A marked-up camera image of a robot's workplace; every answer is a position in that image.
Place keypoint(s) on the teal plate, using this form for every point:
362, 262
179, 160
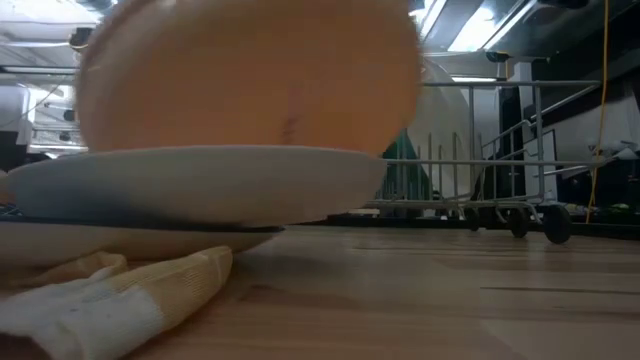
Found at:
402, 170

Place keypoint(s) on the pink plate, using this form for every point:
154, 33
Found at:
200, 185

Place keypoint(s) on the brown plate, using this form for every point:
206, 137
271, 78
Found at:
250, 75

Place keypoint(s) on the blue patterned plate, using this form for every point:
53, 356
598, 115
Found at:
125, 242

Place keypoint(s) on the yellow white dish towel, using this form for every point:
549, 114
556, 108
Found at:
125, 310

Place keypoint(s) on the black metal table frame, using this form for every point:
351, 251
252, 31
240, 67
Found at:
425, 222

